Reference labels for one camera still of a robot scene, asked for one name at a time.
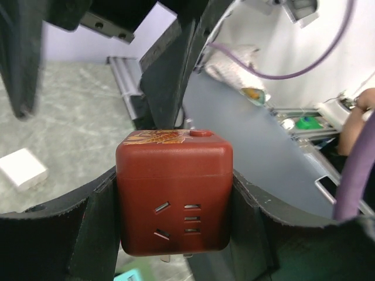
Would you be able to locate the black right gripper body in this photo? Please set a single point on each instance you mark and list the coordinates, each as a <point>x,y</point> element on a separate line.
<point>118,19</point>

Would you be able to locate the teal plug in strip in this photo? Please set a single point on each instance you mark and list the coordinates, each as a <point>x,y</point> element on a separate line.
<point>130,275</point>

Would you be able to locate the white charger plug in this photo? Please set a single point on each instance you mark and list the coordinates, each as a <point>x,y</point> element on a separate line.
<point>23,169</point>

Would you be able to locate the aluminium frame rail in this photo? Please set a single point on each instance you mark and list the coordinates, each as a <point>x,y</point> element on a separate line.
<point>127,73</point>

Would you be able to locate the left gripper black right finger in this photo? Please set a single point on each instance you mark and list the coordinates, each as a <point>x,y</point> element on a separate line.
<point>272,240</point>

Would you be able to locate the red cube socket adapter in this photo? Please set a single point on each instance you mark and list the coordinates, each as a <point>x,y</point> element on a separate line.
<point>174,189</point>

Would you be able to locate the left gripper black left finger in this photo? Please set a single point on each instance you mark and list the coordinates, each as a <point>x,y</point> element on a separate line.
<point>73,237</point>

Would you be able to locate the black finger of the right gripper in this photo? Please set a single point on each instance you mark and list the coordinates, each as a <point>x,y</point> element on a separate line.
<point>21,34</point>
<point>168,64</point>

